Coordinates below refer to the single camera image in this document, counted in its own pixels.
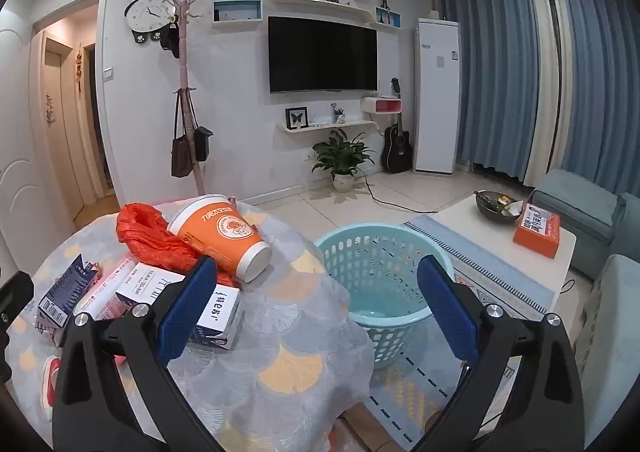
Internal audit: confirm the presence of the black floor cable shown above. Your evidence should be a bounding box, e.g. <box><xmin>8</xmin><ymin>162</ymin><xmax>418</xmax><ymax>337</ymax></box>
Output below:
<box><xmin>365</xmin><ymin>177</ymin><xmax>441</xmax><ymax>213</ymax></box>

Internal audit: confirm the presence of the white refrigerator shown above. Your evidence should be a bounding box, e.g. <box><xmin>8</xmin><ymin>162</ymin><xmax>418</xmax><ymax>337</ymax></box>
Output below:
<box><xmin>412</xmin><ymin>18</ymin><xmax>460</xmax><ymax>174</ymax></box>

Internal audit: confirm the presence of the curved white wall shelf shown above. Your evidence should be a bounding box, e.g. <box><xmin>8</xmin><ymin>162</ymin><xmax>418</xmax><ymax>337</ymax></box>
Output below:
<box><xmin>270</xmin><ymin>0</ymin><xmax>376</xmax><ymax>25</ymax></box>

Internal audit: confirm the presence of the black flat television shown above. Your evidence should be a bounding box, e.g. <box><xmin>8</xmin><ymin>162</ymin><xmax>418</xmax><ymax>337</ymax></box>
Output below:
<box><xmin>268</xmin><ymin>16</ymin><xmax>378</xmax><ymax>93</ymax></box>

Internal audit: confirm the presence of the black hanging bag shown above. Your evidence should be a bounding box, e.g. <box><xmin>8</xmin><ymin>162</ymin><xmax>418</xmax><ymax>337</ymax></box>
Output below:
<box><xmin>194</xmin><ymin>127</ymin><xmax>214</xmax><ymax>161</ymax></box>

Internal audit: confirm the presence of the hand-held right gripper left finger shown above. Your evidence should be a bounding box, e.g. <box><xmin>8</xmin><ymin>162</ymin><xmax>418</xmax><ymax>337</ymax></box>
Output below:
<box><xmin>52</xmin><ymin>256</ymin><xmax>223</xmax><ymax>452</ymax></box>

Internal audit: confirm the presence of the light blue plastic basket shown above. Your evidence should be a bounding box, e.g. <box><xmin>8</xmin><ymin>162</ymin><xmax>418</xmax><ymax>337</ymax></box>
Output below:
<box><xmin>315</xmin><ymin>224</ymin><xmax>456</xmax><ymax>370</ymax></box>

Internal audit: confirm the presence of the panda wall clock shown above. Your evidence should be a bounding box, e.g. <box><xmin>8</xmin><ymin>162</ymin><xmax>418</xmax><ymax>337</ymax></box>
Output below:
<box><xmin>123</xmin><ymin>0</ymin><xmax>176</xmax><ymax>45</ymax></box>

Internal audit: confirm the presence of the white pink carton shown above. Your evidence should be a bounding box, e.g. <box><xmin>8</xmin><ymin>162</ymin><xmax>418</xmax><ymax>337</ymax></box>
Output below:
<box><xmin>75</xmin><ymin>257</ymin><xmax>136</xmax><ymax>320</ymax></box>

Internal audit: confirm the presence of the black acoustic guitar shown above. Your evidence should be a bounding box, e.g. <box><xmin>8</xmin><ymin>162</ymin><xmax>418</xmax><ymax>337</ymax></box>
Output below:
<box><xmin>381</xmin><ymin>112</ymin><xmax>412</xmax><ymax>174</ymax></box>

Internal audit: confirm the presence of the pink coat rack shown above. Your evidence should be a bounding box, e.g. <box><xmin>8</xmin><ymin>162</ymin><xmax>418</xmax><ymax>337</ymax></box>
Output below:
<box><xmin>170</xmin><ymin>0</ymin><xmax>216</xmax><ymax>197</ymax></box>

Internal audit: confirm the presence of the green potted plant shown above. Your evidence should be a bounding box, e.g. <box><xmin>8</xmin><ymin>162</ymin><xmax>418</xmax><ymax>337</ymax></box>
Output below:
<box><xmin>312</xmin><ymin>129</ymin><xmax>375</xmax><ymax>193</ymax></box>

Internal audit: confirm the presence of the white milk carton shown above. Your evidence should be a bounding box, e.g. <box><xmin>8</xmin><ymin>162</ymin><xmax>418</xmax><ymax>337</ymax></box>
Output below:
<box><xmin>116</xmin><ymin>264</ymin><xmax>245</xmax><ymax>350</ymax></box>

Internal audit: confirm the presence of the orange tissue box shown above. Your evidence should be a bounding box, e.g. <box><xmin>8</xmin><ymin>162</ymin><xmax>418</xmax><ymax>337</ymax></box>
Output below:
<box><xmin>513</xmin><ymin>204</ymin><xmax>562</xmax><ymax>259</ymax></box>

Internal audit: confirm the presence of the white door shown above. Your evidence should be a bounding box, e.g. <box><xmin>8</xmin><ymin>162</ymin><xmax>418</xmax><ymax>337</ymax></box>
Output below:
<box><xmin>0</xmin><ymin>26</ymin><xmax>56</xmax><ymax>263</ymax></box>

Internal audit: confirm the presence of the dark bowl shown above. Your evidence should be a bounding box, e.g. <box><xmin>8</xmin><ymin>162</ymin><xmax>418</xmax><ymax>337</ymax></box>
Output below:
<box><xmin>474</xmin><ymin>189</ymin><xmax>523</xmax><ymax>223</ymax></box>

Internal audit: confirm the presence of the dark blue milk carton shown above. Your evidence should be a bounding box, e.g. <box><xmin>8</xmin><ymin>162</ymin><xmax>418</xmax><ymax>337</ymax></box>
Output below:
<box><xmin>37</xmin><ymin>254</ymin><xmax>103</xmax><ymax>348</ymax></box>

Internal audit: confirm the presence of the orange paper cup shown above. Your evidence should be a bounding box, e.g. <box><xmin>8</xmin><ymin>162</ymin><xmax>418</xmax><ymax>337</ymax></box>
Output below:
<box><xmin>167</xmin><ymin>193</ymin><xmax>273</xmax><ymax>283</ymax></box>

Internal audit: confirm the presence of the dark hanging cloth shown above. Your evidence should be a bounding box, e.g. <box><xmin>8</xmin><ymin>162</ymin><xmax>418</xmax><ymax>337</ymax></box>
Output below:
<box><xmin>160</xmin><ymin>24</ymin><xmax>180</xmax><ymax>57</ymax></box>

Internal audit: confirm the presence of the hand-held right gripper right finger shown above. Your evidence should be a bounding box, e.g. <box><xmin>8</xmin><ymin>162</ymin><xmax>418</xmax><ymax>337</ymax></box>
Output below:
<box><xmin>416</xmin><ymin>254</ymin><xmax>585</xmax><ymax>452</ymax></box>

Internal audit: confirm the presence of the blue curtain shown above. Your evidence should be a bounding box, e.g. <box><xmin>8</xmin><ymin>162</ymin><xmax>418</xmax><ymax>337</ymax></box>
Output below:
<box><xmin>555</xmin><ymin>0</ymin><xmax>640</xmax><ymax>197</ymax></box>
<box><xmin>435</xmin><ymin>0</ymin><xmax>541</xmax><ymax>183</ymax></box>

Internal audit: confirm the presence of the light blue wall box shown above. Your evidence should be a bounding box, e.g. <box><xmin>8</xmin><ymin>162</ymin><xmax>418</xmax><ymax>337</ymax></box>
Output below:
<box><xmin>212</xmin><ymin>0</ymin><xmax>263</xmax><ymax>25</ymax></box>

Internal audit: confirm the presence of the brown hanging bag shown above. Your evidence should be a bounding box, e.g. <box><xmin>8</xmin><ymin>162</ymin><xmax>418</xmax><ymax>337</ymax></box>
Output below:
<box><xmin>171</xmin><ymin>92</ymin><xmax>193</xmax><ymax>177</ymax></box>

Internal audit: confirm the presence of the hallway door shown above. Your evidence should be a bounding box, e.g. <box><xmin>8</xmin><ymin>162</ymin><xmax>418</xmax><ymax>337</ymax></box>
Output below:
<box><xmin>44</xmin><ymin>38</ymin><xmax>86</xmax><ymax>220</ymax></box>

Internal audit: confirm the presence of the white floating shelf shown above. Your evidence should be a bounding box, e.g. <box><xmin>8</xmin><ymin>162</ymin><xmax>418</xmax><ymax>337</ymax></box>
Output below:
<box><xmin>275</xmin><ymin>119</ymin><xmax>376</xmax><ymax>134</ymax></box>

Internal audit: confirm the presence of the cream curtain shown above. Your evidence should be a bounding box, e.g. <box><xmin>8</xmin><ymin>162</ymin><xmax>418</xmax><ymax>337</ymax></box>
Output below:
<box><xmin>520</xmin><ymin>0</ymin><xmax>566</xmax><ymax>187</ymax></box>

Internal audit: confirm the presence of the white pink wall shelf box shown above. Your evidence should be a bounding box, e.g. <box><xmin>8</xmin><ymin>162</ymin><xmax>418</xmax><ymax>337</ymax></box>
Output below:
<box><xmin>361</xmin><ymin>96</ymin><xmax>402</xmax><ymax>115</ymax></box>

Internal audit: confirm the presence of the orange plastic bag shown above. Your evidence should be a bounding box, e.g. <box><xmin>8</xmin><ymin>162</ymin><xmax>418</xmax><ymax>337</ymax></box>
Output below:
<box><xmin>116</xmin><ymin>203</ymin><xmax>221</xmax><ymax>283</ymax></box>

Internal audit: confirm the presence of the blue patterned rug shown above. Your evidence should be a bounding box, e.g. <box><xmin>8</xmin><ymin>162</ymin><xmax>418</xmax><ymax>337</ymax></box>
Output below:
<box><xmin>365</xmin><ymin>219</ymin><xmax>556</xmax><ymax>452</ymax></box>

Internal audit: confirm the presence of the white coffee table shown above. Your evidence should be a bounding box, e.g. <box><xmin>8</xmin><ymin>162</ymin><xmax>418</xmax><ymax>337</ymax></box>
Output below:
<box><xmin>439</xmin><ymin>192</ymin><xmax>577</xmax><ymax>320</ymax></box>

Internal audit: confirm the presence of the teal sofa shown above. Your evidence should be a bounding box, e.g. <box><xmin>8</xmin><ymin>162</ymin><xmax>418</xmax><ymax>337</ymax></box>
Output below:
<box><xmin>529</xmin><ymin>168</ymin><xmax>640</xmax><ymax>450</ymax></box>

